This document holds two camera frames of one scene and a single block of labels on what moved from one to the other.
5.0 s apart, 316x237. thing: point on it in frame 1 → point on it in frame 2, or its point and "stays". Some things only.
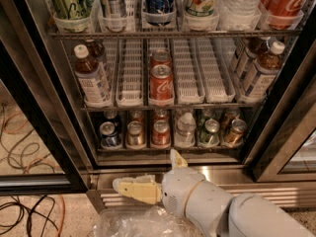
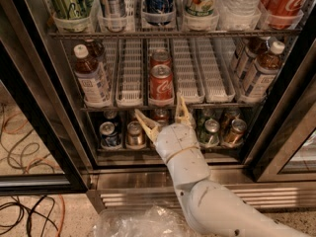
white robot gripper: (178, 189) → (176, 140)
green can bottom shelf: (210, 135) stays
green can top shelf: (72, 1) stays
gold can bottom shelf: (135, 135) stays
